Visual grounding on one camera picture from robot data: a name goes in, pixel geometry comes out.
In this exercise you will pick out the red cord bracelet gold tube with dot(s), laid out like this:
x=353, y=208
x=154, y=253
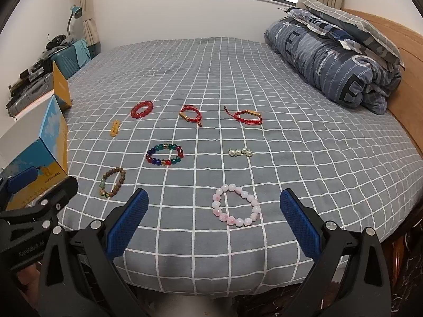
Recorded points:
x=192, y=114

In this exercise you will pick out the grey checked bed sheet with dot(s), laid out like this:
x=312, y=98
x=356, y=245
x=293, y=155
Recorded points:
x=214, y=225

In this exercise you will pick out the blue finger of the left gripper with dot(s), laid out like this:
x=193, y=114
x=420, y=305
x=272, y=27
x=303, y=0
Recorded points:
x=21, y=180

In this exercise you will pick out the yellow box lid flap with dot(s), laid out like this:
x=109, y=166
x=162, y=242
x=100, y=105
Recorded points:
x=61, y=88

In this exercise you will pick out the blue yellow storage box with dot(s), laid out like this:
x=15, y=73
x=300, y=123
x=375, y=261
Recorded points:
x=37, y=140

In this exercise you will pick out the beige left curtain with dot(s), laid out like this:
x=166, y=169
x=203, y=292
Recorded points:
x=88, y=22

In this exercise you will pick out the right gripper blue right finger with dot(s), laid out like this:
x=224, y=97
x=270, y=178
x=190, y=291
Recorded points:
x=304, y=222

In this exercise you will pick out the teal desk lamp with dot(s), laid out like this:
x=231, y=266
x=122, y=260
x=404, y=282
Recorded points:
x=76, y=13

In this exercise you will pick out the teal suitcase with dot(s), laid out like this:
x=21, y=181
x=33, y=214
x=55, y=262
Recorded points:
x=71, y=59

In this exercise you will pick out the pearl earrings cluster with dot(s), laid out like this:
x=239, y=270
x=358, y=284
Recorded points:
x=239, y=152

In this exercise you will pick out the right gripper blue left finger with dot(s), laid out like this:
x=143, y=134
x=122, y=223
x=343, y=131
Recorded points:
x=122, y=222

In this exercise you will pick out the grey checked pillow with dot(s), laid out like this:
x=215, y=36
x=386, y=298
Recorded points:
x=353, y=32

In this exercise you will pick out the dark clothes pile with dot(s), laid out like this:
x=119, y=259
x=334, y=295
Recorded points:
x=60, y=40

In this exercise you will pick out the folded blue patterned duvet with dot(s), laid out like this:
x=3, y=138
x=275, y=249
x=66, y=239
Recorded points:
x=343, y=76

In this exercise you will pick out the person's left hand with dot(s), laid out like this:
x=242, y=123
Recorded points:
x=29, y=278

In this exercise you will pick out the wooden headboard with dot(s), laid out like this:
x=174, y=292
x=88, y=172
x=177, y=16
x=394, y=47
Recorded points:
x=406, y=103

